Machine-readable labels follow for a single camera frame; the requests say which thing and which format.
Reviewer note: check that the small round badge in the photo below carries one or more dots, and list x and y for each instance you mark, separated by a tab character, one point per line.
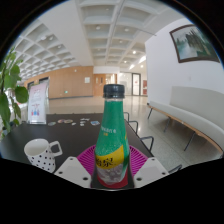
60	121
51	123
68	121

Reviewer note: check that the white polka-dot mug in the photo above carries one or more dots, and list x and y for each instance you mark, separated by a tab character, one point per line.
38	153

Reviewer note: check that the acrylic table sign stand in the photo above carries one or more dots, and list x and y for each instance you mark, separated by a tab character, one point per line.
37	103

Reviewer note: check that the flat round red coaster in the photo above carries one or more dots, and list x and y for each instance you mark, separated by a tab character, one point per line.
115	185

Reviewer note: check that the green leafy potted plant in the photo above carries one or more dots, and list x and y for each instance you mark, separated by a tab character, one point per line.
6	100

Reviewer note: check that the green plastic drink bottle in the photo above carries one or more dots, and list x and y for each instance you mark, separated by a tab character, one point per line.
111	133

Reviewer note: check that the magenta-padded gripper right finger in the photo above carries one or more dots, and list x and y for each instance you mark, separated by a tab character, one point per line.
150	170

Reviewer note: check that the long white bench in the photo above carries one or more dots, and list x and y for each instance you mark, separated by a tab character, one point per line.
196	113

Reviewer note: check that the small blue card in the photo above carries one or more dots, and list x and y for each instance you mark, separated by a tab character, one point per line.
95	123

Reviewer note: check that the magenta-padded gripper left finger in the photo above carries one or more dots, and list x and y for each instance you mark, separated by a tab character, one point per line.
71	170

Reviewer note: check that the framed landscape painting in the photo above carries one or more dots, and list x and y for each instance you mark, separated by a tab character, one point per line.
195	43

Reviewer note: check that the ceiling lights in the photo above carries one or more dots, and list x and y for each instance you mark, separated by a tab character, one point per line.
142	59

